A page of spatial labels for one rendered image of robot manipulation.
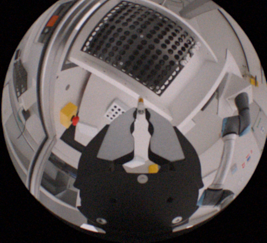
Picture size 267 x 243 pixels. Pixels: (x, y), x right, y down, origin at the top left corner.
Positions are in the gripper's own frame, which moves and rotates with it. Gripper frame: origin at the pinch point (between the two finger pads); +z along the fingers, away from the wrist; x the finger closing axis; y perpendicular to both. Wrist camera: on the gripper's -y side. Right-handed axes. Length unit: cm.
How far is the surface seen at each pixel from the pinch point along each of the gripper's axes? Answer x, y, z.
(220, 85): 45, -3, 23
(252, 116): 386, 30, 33
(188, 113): 12.2, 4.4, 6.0
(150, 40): 1.6, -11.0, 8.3
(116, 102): -8.5, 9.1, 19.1
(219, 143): 276, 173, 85
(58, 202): -50, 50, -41
